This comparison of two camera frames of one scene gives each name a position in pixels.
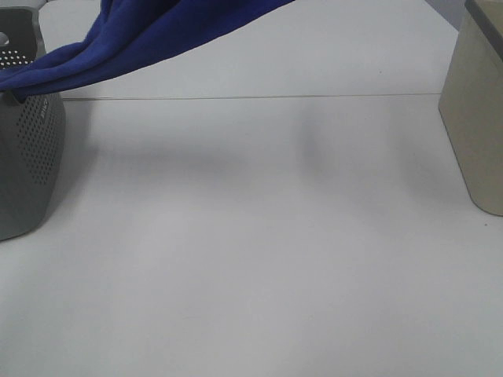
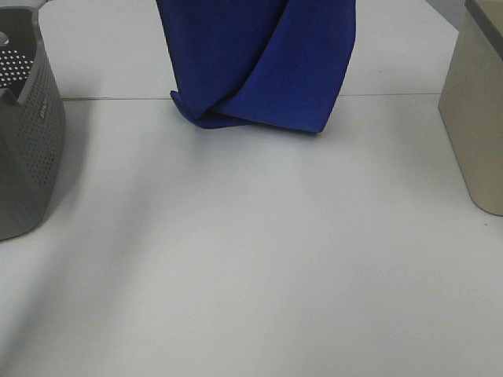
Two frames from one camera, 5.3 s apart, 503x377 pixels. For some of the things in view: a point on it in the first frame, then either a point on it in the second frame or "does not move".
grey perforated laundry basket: [33, 133] does not move
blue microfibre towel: [124, 34] → [265, 63]
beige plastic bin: [471, 105] does not move
